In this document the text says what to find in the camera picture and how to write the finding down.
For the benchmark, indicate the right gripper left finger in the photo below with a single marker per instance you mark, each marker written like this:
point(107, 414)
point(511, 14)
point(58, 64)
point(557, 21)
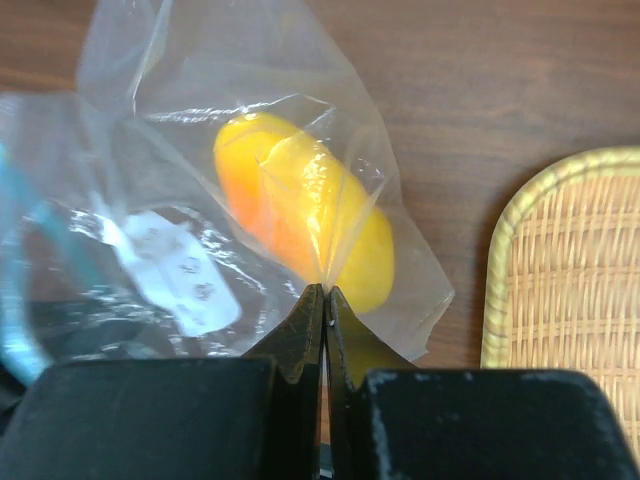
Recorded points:
point(250, 417)

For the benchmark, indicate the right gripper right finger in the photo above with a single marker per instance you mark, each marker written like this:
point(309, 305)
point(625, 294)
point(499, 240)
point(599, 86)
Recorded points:
point(392, 420)

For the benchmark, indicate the orange fake fruit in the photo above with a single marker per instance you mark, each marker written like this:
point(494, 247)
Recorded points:
point(305, 208)

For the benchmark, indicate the clear zip top bag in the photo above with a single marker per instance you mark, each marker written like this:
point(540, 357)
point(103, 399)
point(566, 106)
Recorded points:
point(116, 239)

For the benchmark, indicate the woven bamboo tray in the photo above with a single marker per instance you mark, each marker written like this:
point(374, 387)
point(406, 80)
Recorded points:
point(562, 285)

